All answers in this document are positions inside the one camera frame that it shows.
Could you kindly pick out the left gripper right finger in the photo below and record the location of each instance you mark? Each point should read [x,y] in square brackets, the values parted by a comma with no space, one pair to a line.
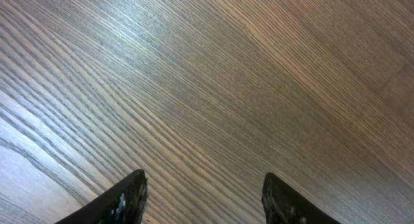
[284,205]

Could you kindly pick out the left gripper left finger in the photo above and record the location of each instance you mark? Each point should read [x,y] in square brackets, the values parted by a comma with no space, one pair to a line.
[125,203]

